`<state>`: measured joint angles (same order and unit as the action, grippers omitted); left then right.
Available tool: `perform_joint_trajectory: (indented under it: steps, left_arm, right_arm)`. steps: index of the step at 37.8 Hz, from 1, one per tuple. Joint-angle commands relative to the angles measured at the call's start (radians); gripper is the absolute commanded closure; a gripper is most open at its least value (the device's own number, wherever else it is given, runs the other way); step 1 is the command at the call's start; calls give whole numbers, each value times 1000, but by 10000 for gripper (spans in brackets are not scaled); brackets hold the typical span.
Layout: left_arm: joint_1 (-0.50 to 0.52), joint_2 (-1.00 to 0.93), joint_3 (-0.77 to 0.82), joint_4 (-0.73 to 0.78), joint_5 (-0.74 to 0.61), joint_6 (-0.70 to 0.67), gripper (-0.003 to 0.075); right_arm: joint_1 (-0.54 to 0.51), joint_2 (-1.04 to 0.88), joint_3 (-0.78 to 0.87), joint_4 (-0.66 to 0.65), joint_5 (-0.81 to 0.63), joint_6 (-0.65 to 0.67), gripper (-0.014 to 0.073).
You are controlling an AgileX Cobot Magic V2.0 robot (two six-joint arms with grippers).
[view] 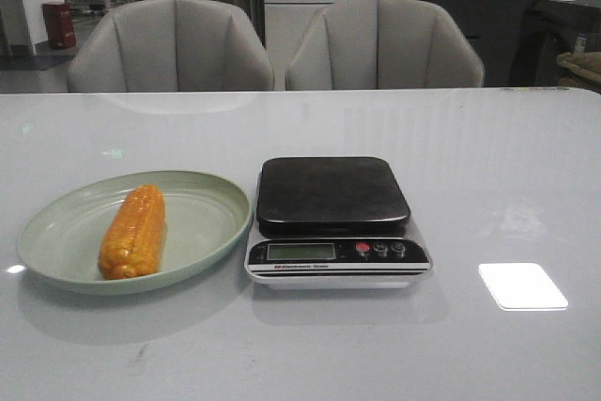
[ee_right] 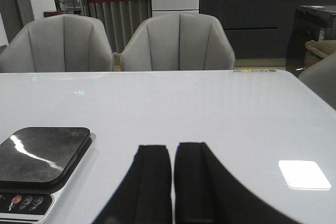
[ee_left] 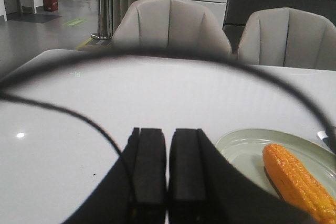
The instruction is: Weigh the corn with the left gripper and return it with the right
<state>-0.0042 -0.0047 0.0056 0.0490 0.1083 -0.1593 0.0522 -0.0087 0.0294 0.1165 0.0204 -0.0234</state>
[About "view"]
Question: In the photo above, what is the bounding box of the orange corn cob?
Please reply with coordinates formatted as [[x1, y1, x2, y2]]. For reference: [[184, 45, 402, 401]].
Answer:
[[98, 185, 166, 280]]

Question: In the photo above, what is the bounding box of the electronic kitchen scale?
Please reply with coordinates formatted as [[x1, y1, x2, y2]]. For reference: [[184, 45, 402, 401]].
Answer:
[[244, 156, 433, 289]]

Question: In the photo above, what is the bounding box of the right grey armchair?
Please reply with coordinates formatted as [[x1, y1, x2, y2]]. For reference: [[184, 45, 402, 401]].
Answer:
[[285, 0, 485, 91]]

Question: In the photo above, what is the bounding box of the grey armchair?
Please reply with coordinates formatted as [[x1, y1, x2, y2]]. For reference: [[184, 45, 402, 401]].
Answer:
[[285, 0, 485, 91], [67, 0, 274, 93]]

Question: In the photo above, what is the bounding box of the left grey armchair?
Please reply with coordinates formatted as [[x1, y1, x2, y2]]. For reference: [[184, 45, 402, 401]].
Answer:
[[67, 0, 274, 93]]

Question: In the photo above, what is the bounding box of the light green plate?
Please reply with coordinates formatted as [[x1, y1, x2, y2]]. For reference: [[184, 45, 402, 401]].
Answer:
[[17, 171, 253, 296]]

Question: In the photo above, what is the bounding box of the red trash bin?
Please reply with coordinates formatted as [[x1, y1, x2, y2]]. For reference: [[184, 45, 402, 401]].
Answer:
[[42, 2, 76, 49]]

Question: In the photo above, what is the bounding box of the black glossy appliance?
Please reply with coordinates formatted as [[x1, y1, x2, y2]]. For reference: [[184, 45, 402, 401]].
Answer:
[[508, 0, 600, 86]]

